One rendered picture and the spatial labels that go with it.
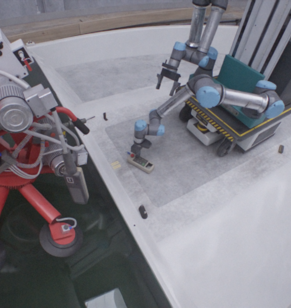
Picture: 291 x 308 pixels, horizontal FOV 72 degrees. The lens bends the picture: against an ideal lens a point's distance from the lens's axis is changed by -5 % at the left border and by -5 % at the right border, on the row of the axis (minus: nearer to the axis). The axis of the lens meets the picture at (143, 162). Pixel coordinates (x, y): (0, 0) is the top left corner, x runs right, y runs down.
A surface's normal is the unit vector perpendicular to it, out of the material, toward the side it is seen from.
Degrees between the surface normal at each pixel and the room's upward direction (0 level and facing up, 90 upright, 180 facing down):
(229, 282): 36
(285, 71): 90
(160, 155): 0
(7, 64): 90
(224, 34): 90
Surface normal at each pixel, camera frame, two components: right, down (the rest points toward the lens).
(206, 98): -0.12, 0.76
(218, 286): 0.34, -0.13
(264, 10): -0.83, 0.39
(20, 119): 0.52, 0.59
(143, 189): 0.07, -0.62
